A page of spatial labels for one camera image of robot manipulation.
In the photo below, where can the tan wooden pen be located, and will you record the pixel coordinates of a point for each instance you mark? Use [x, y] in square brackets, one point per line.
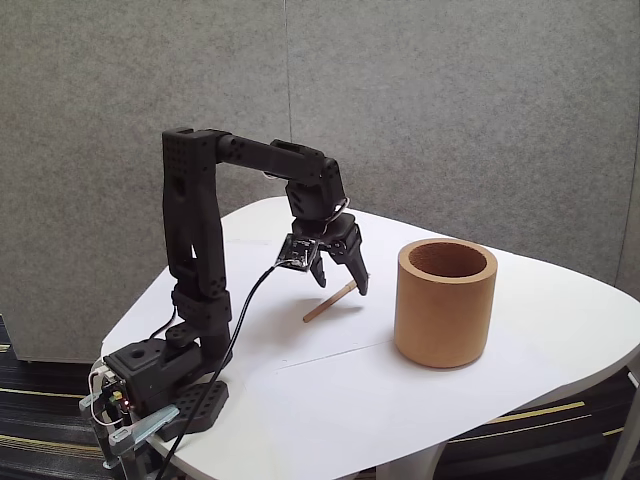
[327, 304]

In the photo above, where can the brown cylindrical pen holder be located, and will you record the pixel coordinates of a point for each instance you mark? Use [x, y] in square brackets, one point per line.
[442, 320]

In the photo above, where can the white table leg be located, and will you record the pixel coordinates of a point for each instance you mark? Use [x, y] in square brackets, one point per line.
[625, 435]
[407, 465]

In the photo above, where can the grey metal table clamp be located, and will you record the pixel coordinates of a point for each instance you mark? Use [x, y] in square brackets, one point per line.
[145, 425]

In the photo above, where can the motor controller board with LEDs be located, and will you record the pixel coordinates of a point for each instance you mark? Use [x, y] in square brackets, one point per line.
[117, 397]

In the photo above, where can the camera circuit board module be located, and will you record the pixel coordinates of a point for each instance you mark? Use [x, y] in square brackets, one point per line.
[297, 252]

